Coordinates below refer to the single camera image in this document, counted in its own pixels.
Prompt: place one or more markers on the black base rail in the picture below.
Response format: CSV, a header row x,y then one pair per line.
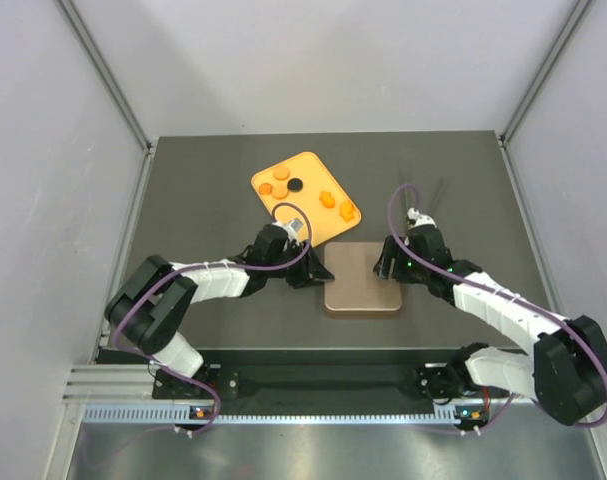
x,y
315,382

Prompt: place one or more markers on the gold tin lid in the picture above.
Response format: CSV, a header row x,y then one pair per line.
x,y
356,286

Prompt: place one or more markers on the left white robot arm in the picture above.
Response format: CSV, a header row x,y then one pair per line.
x,y
150,306

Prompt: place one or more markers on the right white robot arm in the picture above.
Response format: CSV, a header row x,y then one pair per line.
x,y
561,364

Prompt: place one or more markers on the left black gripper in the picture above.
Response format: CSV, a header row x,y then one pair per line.
x,y
310,270

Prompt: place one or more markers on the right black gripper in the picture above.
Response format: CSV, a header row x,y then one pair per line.
x,y
382,267

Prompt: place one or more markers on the brown flower cookie left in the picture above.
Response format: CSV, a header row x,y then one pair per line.
x,y
265,189

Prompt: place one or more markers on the orange plastic tray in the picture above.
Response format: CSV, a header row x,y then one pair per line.
x,y
321,224

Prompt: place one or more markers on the orange cookie centre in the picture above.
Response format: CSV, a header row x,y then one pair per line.
x,y
279,191

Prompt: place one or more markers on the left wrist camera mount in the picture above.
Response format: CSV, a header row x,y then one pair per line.
x,y
291,228

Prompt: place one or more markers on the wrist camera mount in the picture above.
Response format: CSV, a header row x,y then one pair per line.
x,y
291,228
414,219

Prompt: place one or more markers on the gold cookie tin box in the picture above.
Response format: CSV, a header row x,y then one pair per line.
x,y
363,314

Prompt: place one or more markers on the orange star cookie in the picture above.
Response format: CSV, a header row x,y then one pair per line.
x,y
327,200

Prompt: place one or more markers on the metal tongs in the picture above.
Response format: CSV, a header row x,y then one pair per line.
x,y
434,199

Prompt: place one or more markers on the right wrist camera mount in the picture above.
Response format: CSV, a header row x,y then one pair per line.
x,y
414,219

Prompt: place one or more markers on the orange round cookie top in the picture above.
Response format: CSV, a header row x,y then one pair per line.
x,y
281,173

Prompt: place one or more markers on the orange fish cookie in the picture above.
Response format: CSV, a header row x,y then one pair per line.
x,y
347,211

